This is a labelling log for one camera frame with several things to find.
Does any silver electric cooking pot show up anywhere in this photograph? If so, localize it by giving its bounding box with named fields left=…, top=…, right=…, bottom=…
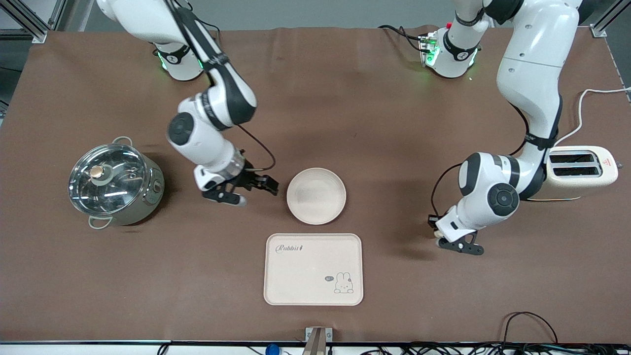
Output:
left=68, top=137, right=165, bottom=230

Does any round cream plate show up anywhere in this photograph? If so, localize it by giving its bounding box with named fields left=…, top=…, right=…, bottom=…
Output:
left=286, top=168, right=347, bottom=225

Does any brown table mat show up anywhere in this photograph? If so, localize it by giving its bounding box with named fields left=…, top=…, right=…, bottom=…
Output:
left=0, top=27, right=631, bottom=343

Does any black looped floor cable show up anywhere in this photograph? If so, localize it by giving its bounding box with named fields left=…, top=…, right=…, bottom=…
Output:
left=503, top=312, right=559, bottom=346

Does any aluminium frame profile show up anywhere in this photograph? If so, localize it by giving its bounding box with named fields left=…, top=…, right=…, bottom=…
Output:
left=589, top=0, right=631, bottom=39
left=0, top=0, right=74, bottom=44

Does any metal camera bracket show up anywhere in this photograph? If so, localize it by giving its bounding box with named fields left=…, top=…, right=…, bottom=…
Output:
left=305, top=327, right=333, bottom=355

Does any cream two-slot toaster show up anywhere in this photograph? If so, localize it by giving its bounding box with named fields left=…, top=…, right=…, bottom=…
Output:
left=530, top=145, right=623, bottom=202

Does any black cable bundle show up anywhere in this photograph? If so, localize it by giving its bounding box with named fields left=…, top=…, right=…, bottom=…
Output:
left=360, top=343, right=631, bottom=355

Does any white toaster power cable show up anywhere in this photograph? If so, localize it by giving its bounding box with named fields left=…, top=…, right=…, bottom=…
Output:
left=552, top=88, right=631, bottom=147

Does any glass pot lid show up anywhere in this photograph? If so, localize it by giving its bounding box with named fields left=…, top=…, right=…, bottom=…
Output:
left=68, top=143, right=148, bottom=216

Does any cream rabbit print tray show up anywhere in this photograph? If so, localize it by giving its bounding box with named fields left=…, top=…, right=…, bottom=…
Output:
left=263, top=233, right=364, bottom=306

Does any black left base cable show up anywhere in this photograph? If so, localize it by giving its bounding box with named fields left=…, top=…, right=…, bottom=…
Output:
left=379, top=25, right=429, bottom=52

